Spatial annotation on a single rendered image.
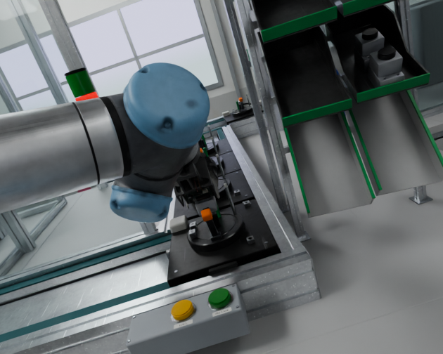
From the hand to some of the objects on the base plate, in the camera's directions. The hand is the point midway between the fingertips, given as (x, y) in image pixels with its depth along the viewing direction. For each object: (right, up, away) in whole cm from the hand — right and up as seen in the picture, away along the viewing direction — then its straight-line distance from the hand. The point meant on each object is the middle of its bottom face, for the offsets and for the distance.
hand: (201, 188), depth 75 cm
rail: (-18, -34, -6) cm, 39 cm away
